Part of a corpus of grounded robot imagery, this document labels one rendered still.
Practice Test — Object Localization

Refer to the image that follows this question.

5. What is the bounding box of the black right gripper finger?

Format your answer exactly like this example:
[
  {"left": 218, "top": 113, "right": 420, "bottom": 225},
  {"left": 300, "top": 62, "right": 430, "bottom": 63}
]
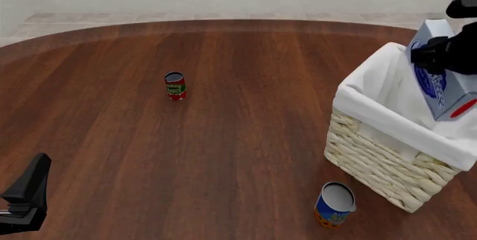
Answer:
[{"left": 409, "top": 35, "right": 451, "bottom": 68}]

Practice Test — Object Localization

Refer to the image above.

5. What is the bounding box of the white cloth basket liner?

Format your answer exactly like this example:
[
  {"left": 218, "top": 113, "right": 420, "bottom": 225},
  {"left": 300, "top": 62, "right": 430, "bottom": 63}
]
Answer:
[{"left": 333, "top": 41, "right": 477, "bottom": 172}]

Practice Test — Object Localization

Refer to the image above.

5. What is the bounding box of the blue and orange soup can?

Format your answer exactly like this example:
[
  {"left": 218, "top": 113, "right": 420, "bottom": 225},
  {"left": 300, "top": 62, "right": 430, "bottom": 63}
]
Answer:
[{"left": 313, "top": 181, "right": 357, "bottom": 230}]

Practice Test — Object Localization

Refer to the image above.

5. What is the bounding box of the red tomato sauce can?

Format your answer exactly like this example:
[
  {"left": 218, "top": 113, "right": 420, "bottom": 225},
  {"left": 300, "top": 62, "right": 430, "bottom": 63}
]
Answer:
[{"left": 164, "top": 71, "right": 187, "bottom": 101}]

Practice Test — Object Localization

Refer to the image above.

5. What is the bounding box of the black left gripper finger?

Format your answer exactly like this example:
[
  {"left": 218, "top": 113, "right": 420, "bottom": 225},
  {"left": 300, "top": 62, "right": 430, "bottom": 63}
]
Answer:
[{"left": 0, "top": 152, "right": 53, "bottom": 211}]

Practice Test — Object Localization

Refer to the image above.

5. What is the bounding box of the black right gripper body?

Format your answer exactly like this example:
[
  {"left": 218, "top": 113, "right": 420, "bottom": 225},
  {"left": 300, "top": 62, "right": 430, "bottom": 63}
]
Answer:
[{"left": 445, "top": 22, "right": 477, "bottom": 75}]

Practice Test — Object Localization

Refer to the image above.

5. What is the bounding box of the cream wicker basket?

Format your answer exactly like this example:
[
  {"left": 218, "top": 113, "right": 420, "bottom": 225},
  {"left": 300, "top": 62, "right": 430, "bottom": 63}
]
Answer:
[{"left": 323, "top": 108, "right": 464, "bottom": 214}]

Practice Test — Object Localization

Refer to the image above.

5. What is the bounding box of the grey-blue cream cheese box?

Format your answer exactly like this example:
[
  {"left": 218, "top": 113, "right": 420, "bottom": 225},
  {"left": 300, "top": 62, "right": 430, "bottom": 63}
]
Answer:
[{"left": 405, "top": 18, "right": 477, "bottom": 122}]

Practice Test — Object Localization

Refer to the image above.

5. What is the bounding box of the small black plate on stalk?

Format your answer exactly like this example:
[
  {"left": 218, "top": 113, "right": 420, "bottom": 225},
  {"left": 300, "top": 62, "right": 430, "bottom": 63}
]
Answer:
[{"left": 445, "top": 0, "right": 477, "bottom": 19}]

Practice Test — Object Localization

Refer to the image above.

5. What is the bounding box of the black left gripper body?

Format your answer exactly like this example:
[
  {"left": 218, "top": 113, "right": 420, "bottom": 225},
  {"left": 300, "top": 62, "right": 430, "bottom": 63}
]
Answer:
[{"left": 0, "top": 202, "right": 48, "bottom": 236}]

